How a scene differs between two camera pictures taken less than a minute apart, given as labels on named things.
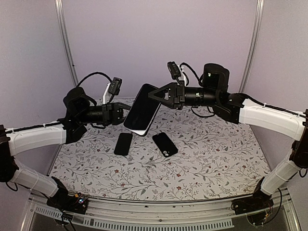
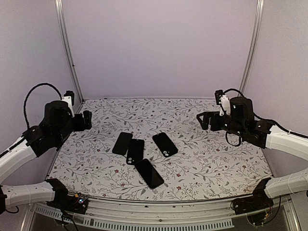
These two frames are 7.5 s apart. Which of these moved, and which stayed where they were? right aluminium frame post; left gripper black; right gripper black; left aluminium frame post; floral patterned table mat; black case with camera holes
Moved: left gripper black; right gripper black
Stayed: left aluminium frame post; floral patterned table mat; black case with camera holes; right aluminium frame post
